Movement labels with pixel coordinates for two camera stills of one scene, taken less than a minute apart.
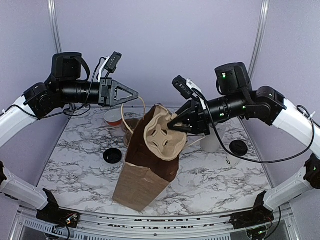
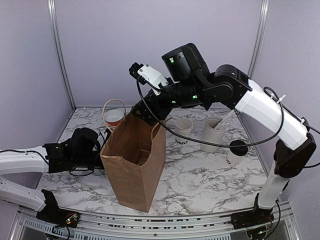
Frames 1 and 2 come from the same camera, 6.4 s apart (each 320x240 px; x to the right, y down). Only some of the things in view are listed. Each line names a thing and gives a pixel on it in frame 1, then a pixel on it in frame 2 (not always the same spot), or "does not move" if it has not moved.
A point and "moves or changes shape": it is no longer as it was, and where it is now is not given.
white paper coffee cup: [232, 160] does not move
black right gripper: [196, 117] → [161, 112]
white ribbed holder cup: [210, 143] does not move
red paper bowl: [113, 117] does not move
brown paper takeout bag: [145, 175] moves or changes shape
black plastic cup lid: [238, 147] does not move
